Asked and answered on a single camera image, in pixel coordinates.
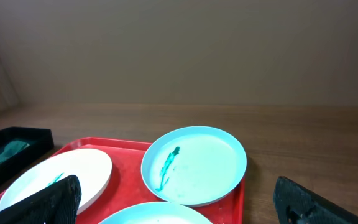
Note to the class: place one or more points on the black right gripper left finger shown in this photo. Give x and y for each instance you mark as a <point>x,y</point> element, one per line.
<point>58,203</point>

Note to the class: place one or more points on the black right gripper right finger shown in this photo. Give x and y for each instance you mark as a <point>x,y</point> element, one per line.
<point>296,204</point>

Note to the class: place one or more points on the white plate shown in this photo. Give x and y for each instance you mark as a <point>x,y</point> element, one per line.
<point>92,167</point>

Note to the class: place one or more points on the light blue plate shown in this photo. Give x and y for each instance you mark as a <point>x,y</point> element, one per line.
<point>194,166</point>
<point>156,213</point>

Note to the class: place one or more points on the red plastic tray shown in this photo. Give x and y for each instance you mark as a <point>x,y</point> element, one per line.
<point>126,187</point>

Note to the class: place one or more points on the black water tray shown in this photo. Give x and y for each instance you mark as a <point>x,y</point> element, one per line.
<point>19,147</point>

